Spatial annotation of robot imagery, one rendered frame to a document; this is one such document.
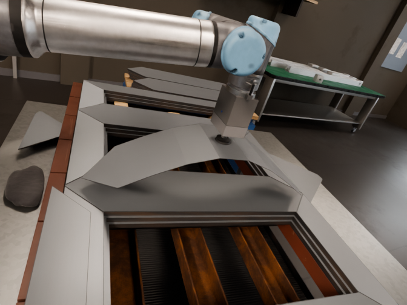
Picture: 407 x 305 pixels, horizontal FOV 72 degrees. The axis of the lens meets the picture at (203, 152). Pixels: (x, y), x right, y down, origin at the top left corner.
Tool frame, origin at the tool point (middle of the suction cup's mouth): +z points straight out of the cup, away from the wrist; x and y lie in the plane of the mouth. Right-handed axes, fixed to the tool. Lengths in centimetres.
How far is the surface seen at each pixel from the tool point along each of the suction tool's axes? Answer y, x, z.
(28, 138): 46, 50, 30
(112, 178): -3.4, 27.2, 9.5
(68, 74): 298, 43, 88
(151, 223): -9.5, 17.3, 18.5
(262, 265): -15.9, -19.4, 33.0
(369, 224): 51, -213, 100
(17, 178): 23, 50, 31
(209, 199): -4.2, 0.2, 15.7
